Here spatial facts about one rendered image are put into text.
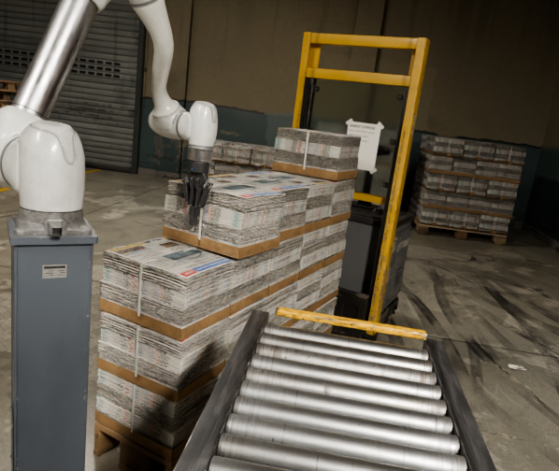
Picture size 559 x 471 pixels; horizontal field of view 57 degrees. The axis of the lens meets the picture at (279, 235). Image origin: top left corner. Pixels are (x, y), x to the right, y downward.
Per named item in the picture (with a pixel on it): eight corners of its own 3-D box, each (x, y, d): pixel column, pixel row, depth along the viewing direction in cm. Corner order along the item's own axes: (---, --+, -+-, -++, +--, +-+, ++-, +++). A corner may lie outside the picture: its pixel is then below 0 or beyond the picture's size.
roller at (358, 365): (253, 337, 131) (250, 354, 127) (441, 369, 126) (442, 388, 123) (253, 348, 134) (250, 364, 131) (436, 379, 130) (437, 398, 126)
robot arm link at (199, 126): (222, 148, 188) (194, 143, 194) (226, 104, 184) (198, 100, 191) (202, 147, 179) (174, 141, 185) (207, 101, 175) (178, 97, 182)
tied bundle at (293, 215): (199, 225, 231) (204, 175, 225) (237, 218, 256) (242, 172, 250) (270, 245, 213) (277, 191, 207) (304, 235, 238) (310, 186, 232)
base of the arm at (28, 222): (15, 240, 122) (15, 218, 121) (11, 218, 141) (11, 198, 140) (95, 239, 131) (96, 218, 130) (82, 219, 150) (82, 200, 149)
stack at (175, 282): (91, 454, 199) (99, 249, 180) (249, 349, 300) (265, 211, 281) (168, 498, 182) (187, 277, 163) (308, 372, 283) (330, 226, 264)
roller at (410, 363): (257, 329, 136) (253, 348, 134) (437, 360, 131) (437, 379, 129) (258, 334, 140) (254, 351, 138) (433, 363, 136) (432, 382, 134)
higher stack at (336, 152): (249, 350, 300) (275, 126, 269) (273, 334, 326) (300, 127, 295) (308, 373, 283) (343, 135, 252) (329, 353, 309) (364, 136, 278)
